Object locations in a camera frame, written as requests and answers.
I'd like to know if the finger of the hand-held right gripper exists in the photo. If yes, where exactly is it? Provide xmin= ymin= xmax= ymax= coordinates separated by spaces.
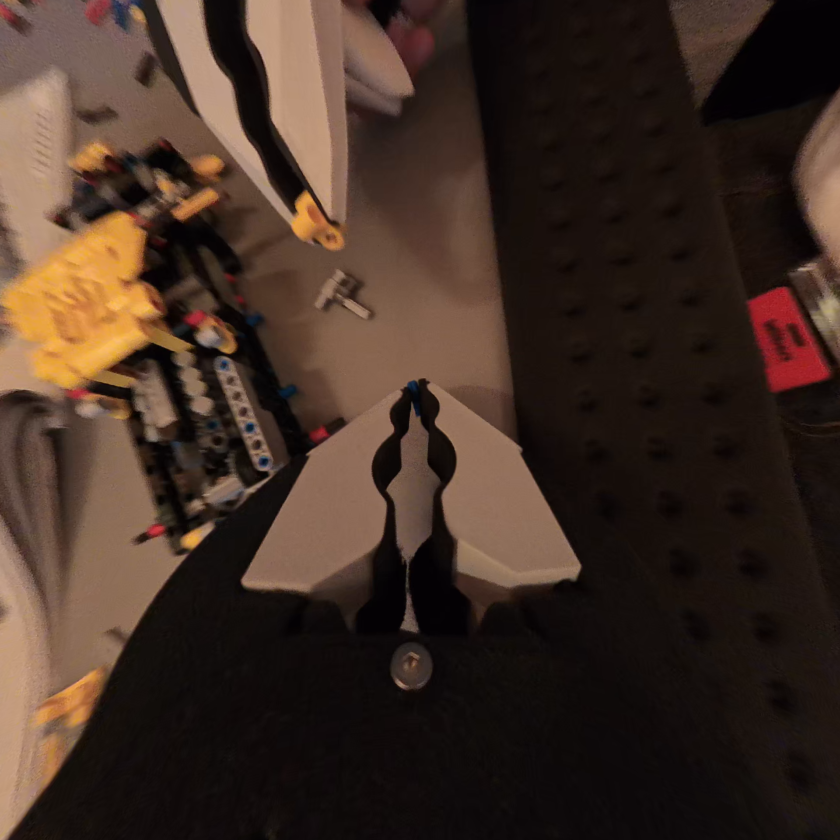
xmin=153 ymin=0 xmax=311 ymax=225
xmin=230 ymin=0 xmax=416 ymax=224

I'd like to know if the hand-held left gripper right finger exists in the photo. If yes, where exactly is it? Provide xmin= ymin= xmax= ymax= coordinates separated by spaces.
xmin=412 ymin=379 xmax=584 ymax=632

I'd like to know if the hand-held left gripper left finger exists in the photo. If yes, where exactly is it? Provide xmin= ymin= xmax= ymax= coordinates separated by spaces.
xmin=240 ymin=387 xmax=414 ymax=632

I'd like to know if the pile of small coloured pins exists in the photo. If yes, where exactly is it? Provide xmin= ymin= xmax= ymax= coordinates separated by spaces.
xmin=0 ymin=0 xmax=161 ymax=126

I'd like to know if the yellow pin-hole connector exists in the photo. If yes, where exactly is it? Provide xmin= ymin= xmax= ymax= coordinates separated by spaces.
xmin=290 ymin=192 xmax=347 ymax=252

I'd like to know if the grey T-shaped brick piece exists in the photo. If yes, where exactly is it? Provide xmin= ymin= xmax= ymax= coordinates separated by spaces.
xmin=314 ymin=268 xmax=362 ymax=311

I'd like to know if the yellow black brick car model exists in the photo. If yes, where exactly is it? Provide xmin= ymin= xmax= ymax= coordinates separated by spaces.
xmin=0 ymin=136 xmax=349 ymax=557

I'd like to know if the person's right hand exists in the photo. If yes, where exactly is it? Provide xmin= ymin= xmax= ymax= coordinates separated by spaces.
xmin=386 ymin=0 xmax=436 ymax=77

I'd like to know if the black perforated chair armrest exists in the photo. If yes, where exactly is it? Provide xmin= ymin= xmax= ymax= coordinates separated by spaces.
xmin=465 ymin=0 xmax=840 ymax=840

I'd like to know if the red label card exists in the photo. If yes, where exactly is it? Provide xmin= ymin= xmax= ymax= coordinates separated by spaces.
xmin=747 ymin=286 xmax=833 ymax=394

